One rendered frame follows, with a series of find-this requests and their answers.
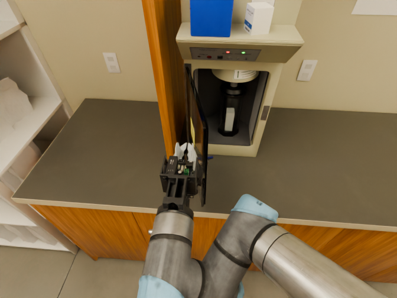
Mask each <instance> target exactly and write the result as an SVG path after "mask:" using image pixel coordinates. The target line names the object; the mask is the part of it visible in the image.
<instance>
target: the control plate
mask: <svg viewBox="0 0 397 298"><path fill-rule="evenodd" d="M227 51H229V52H230V53H227ZM190 52H191V56H192V59H200V60H231V61H255V60H256V59H257V57H258V55H259V53H260V52H261V50H254V49H236V48H201V47H190ZM242 52H245V53H242ZM198 56H201V57H198ZM207 56H211V58H210V59H208V58H207ZM217 56H223V59H217ZM228 57H231V58H230V59H229V58H228ZM237 57H239V59H237ZM245 57H247V60H245Z"/></svg>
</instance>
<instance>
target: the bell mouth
mask: <svg viewBox="0 0 397 298"><path fill-rule="evenodd" d="M212 72H213V74H214V75H215V76H216V77H218V78H219V79H221V80H224V81H227V82H233V83H242V82H248V81H251V80H253V79H255V78H256V77H257V76H258V74H259V71H258V70H228V69H212Z"/></svg>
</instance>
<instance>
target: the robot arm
mask: <svg viewBox="0 0 397 298"><path fill-rule="evenodd" d="M186 152H188V154H187V160H188V161H186V160H185V159H184V155H185V154H186ZM163 168H164V170H163ZM202 178H203V170H202V168H201V165H200V164H199V161H198V156H197V154H196V151H195V150H194V144H193V143H192V145H191V144H190V143H187V142H186V143H185V144H183V145H182V146H181V147H180V145H179V143H178V142H177V143H176V145H175V154H174V155H173V156H169V159H168V160H167V158H166V155H164V159H163V162H162V167H161V172H160V179H161V184H162V189H163V192H165V193H166V196H164V198H163V202H162V205H161V206H159V207H158V209H157V214H156V217H155V219H154V224H153V229H150V230H149V231H148V234H149V235H151V237H150V240H149V244H148V249H147V254H146V257H145V262H144V267H143V271H142V275H141V277H140V279H139V290H138V295H137V298H243V296H244V295H245V292H244V287H243V283H242V279H243V277H244V275H245V274H246V272H247V270H248V268H249V267H250V265H251V263H254V265H256V266H257V268H259V269H260V270H261V271H262V272H263V273H264V274H265V275H266V276H267V277H268V278H269V279H270V280H272V281H273V282H274V283H275V284H276V285H277V286H278V287H279V288H280V289H281V290H282V291H283V292H284V293H285V294H286V295H287V296H288V297H289V298H388V297H386V296H385V295H383V294H382V293H380V292H379V291H377V290H376V289H374V288H373V287H371V286H370V285H368V284H367V283H365V282H364V281H362V280H361V279H359V278H357V277H356V276H354V275H353V274H352V273H350V272H348V271H347V270H345V269H344V268H343V267H341V266H339V265H338V264H336V263H335V262H334V261H332V260H330V259H329V258H327V257H326V256H325V255H323V254H322V253H320V252H318V251H317V250H315V249H314V248H313V247H311V246H309V245H308V244H306V243H305V242H303V241H302V240H300V239H299V238H297V237H296V236H294V235H293V234H291V233H290V232H288V231H287V230H285V229H284V228H282V227H281V226H279V225H277V224H276V220H277V218H278V212H277V211H276V210H274V209H272V208H271V207H269V206H268V205H266V204H264V203H263V202H261V201H260V200H258V199H257V198H255V197H253V196H251V195H249V194H244V195H242V196H241V198H240V199H239V201H238V202H237V204H236V205H235V207H234V208H233V209H232V210H231V213H230V215H229V217H228V218H227V220H226V222H225V223H224V225H223V226H222V228H221V230H220V232H219V233H218V235H217V237H216V238H215V240H214V241H213V243H212V245H211V246H210V248H209V250H208V251H207V253H206V255H205V256H204V258H203V260H202V261H200V260H197V259H195V258H191V247H192V243H193V232H194V221H193V218H194V212H193V211H192V210H191V209H190V208H189V204H190V200H189V198H194V196H195V195H196V194H198V190H197V187H198V186H201V181H202Z"/></svg>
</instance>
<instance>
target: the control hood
mask: <svg viewBox="0 0 397 298"><path fill-rule="evenodd" d="M243 28H244V24H232V25H231V32H230V37H198V36H191V31H190V22H182V23H181V25H180V29H179V31H178V33H177V36H176V38H175V39H176V42H177V45H178V48H179V51H180V54H181V56H182V59H185V60H199V59H192V56H191V52H190V47H201V48H236V49H254V50H261V52H260V53H259V55H258V57H257V59H256V60H255V61H249V62H264V63H286V62H287V61H288V60H289V59H290V58H291V57H292V56H293V55H294V54H295V53H296V52H297V51H298V50H299V49H300V48H301V47H302V46H303V45H304V40H303V39H302V37H301V36H300V34H299V32H298V31H297V29H296V27H295V26H294V25H271V26H270V29H269V34H261V35H250V34H248V33H247V32H246V31H245V30H244V29H243Z"/></svg>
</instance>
